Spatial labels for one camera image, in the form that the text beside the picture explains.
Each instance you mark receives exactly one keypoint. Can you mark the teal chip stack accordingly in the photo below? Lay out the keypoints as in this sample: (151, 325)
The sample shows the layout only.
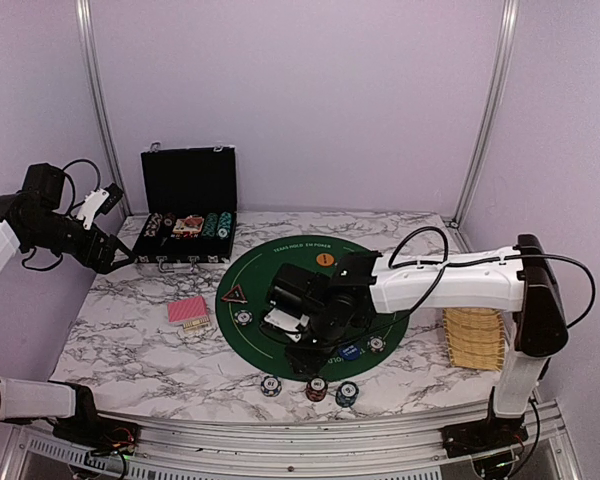
(347, 394)

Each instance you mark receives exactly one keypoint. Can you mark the brown chip stack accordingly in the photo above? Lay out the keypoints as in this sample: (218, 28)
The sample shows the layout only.
(316, 389)

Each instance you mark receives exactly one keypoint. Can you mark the left aluminium frame post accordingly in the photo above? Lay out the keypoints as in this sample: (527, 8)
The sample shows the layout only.
(89, 52)

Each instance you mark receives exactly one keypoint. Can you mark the woven bamboo mat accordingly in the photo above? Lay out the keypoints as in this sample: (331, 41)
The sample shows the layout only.
(475, 338)

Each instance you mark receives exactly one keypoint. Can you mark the green chip row in case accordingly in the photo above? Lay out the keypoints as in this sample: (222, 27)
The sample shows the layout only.
(210, 225)

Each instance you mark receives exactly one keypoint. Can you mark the red playing card deck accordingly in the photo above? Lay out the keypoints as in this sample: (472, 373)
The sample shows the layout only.
(190, 314)

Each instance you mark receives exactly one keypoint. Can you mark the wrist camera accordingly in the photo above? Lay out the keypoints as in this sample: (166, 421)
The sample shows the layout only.
(100, 201)
(285, 322)

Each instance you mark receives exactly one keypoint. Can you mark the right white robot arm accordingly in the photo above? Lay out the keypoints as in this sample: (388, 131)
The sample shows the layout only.
(518, 280)

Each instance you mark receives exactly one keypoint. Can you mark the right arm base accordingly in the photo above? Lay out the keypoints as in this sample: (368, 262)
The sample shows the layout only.
(479, 436)

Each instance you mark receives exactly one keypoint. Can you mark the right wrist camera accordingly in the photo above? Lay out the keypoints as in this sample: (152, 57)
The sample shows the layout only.
(285, 322)

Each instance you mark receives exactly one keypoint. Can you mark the card deck in case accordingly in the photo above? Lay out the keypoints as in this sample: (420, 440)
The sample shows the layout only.
(181, 231)

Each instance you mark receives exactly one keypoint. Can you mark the chrome case handle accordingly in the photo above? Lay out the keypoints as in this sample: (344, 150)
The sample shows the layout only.
(168, 266)

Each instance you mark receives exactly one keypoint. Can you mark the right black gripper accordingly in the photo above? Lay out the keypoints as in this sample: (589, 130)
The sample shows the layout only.
(309, 364)

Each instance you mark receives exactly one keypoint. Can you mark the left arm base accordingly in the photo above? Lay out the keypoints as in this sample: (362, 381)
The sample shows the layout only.
(103, 435)

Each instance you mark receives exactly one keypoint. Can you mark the round green poker mat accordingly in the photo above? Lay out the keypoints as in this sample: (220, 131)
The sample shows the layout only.
(263, 345)

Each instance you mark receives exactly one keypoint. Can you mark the blue small blind button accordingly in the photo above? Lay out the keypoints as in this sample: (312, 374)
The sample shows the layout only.
(350, 352)

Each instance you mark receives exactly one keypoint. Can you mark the blue beige chips in case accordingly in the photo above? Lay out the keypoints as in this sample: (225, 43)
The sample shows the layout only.
(153, 225)

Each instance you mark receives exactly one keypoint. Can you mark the triangular all-in button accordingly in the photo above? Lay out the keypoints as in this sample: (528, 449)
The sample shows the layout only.
(235, 295)

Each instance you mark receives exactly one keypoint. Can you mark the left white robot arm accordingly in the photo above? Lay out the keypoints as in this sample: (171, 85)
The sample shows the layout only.
(30, 220)

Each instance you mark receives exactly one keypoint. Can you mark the right aluminium frame post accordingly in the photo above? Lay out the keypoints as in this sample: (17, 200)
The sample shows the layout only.
(495, 93)

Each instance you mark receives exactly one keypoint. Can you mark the front aluminium rail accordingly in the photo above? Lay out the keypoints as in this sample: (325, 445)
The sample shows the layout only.
(406, 446)

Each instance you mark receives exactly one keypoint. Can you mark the teal chip row in case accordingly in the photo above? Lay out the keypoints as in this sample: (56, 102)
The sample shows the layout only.
(224, 225)

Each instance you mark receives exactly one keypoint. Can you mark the orange round dealer button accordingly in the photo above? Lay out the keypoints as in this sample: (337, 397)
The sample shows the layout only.
(325, 259)

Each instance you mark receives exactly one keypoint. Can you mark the black poker chip case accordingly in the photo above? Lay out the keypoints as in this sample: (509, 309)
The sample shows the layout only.
(189, 181)

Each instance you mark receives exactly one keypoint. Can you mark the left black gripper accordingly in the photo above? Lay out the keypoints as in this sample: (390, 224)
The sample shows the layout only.
(100, 263)

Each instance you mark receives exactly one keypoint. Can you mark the brown hundred chips in case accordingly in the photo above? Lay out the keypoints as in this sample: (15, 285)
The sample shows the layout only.
(169, 220)

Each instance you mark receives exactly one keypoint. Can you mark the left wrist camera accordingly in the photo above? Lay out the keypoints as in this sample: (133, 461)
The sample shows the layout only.
(100, 201)

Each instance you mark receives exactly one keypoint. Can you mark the aluminium frame post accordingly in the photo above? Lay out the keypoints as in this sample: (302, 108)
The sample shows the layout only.
(495, 93)
(89, 52)

